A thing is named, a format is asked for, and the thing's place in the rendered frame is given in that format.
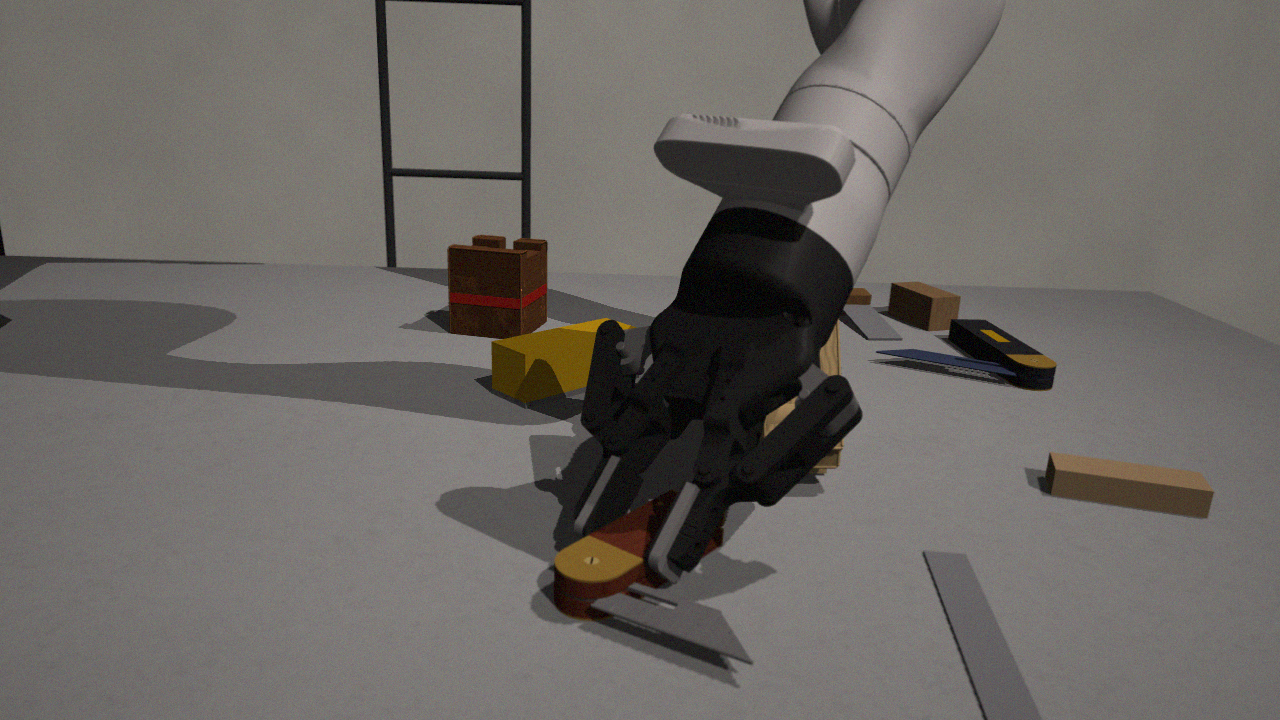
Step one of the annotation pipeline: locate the yellow rectangular block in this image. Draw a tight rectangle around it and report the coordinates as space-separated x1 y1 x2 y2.
492 318 611 409

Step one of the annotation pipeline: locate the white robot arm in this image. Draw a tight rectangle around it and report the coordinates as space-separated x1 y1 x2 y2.
654 0 1006 287

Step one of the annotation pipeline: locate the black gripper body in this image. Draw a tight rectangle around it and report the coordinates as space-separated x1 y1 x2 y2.
650 208 852 427

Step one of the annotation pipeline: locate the grey flat bar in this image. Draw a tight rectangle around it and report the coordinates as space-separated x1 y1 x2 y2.
923 550 1042 720

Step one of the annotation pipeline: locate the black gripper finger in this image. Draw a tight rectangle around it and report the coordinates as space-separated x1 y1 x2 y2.
645 331 863 583
573 319 705 539

